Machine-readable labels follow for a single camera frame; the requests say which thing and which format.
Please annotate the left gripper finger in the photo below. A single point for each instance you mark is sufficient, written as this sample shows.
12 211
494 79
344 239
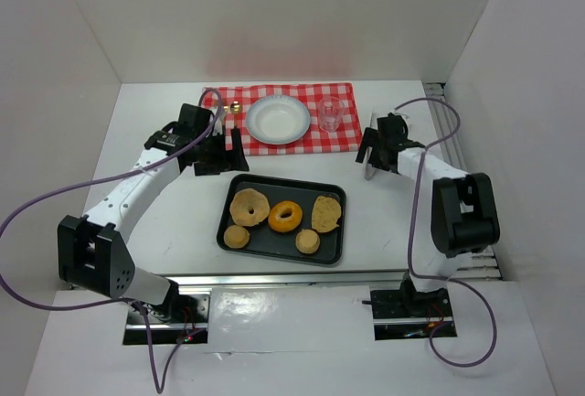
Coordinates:
238 159
203 169

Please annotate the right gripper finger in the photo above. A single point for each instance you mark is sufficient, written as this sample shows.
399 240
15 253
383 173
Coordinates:
369 140
384 160

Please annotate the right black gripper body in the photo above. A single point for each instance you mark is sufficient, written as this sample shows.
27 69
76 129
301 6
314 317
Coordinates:
377 149

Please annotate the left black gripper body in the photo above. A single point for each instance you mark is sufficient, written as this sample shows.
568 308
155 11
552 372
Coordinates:
218 154

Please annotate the metal tongs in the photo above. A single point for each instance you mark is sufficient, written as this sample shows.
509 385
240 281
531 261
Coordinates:
369 170

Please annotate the small round bun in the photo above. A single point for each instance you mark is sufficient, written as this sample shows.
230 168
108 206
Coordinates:
307 241
236 237

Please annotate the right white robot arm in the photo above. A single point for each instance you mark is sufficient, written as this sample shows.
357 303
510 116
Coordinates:
453 213

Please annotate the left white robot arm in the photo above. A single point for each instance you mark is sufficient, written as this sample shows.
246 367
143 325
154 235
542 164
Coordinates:
92 249

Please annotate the speckled bread slice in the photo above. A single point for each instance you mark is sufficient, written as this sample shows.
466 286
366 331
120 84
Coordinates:
326 213

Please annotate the pale bagel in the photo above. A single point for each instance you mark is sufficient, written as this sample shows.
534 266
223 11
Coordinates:
249 208

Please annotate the red checkered cloth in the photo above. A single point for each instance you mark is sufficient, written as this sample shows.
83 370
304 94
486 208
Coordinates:
346 138

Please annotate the clear drinking glass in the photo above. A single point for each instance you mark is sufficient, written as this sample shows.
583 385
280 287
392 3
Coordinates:
330 111

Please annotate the white plate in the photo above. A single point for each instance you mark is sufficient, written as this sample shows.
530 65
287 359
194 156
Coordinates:
277 119

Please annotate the orange glazed donut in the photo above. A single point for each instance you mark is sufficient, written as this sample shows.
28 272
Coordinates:
285 216

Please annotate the gold spoon black handle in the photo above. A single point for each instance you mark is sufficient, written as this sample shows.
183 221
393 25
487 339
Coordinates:
235 108

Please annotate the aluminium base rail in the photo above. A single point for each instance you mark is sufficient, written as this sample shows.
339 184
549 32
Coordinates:
385 300

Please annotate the aluminium side rail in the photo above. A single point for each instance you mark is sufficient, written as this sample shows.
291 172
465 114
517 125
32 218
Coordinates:
480 265

